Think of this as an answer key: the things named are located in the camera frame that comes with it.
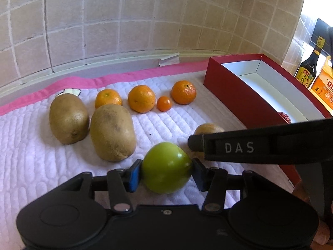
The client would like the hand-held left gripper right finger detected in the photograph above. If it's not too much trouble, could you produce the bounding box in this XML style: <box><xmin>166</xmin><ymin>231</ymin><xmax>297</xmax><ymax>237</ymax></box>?
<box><xmin>192</xmin><ymin>158</ymin><xmax>263</xmax><ymax>213</ymax></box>

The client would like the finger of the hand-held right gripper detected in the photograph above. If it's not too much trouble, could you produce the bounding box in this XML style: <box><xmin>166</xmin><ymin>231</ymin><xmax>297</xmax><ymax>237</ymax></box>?
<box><xmin>188</xmin><ymin>134</ymin><xmax>206</xmax><ymax>153</ymax></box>

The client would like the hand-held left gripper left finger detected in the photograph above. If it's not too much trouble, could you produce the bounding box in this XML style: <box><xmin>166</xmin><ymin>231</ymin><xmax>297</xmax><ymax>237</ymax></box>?
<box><xmin>61</xmin><ymin>160</ymin><xmax>143</xmax><ymax>213</ymax></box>

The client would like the small brown kiwi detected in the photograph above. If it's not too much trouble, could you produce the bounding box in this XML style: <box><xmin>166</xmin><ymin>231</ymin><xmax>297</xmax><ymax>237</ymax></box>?
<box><xmin>194</xmin><ymin>123</ymin><xmax>225</xmax><ymax>136</ymax></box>

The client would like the green apple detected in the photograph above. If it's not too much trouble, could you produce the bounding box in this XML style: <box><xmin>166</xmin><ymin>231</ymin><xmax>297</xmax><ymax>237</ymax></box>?
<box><xmin>141</xmin><ymin>142</ymin><xmax>193</xmax><ymax>194</ymax></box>

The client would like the red cardboard box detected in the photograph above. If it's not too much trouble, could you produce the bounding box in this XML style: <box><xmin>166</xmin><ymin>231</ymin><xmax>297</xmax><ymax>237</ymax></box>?
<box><xmin>203</xmin><ymin>53</ymin><xmax>333</xmax><ymax>188</ymax></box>

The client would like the person's right hand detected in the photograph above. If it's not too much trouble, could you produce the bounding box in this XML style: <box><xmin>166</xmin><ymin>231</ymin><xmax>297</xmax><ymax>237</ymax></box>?
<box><xmin>293</xmin><ymin>181</ymin><xmax>333</xmax><ymax>250</ymax></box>

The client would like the red fruit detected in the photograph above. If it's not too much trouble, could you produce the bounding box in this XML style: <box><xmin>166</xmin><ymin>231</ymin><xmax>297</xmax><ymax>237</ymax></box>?
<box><xmin>277</xmin><ymin>111</ymin><xmax>291</xmax><ymax>124</ymax></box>

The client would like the white quilted mat pink trim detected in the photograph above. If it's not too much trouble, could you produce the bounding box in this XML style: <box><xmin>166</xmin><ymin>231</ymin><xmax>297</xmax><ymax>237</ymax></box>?
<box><xmin>0</xmin><ymin>61</ymin><xmax>296</xmax><ymax>215</ymax></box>

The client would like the small orange cherry tomato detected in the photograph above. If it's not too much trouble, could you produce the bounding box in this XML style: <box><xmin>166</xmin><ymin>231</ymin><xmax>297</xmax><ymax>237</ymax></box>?
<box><xmin>157</xmin><ymin>96</ymin><xmax>173</xmax><ymax>112</ymax></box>

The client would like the large brown kiwi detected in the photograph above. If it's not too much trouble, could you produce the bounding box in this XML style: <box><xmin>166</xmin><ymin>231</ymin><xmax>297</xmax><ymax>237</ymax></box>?
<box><xmin>90</xmin><ymin>104</ymin><xmax>137</xmax><ymax>162</ymax></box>
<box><xmin>49</xmin><ymin>93</ymin><xmax>89</xmax><ymax>144</ymax></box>

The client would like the orange mandarin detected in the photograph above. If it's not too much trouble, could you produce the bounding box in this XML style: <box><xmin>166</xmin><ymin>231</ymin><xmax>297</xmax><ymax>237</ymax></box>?
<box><xmin>171</xmin><ymin>80</ymin><xmax>197</xmax><ymax>105</ymax></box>
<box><xmin>128</xmin><ymin>85</ymin><xmax>156</xmax><ymax>113</ymax></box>
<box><xmin>94</xmin><ymin>89</ymin><xmax>123</xmax><ymax>110</ymax></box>

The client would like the yellow cooking oil bottle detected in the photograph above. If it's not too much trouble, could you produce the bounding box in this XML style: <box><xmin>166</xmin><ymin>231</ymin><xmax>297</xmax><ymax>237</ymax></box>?
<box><xmin>309</xmin><ymin>56</ymin><xmax>333</xmax><ymax>118</ymax></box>

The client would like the dark soy sauce bottle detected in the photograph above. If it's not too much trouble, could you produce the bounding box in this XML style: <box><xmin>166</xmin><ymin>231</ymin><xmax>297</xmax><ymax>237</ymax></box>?
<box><xmin>294</xmin><ymin>36</ymin><xmax>326</xmax><ymax>89</ymax></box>

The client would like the white paper scrap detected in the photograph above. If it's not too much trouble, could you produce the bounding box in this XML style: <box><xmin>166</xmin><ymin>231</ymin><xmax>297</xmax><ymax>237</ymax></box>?
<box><xmin>158</xmin><ymin>53</ymin><xmax>180</xmax><ymax>67</ymax></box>

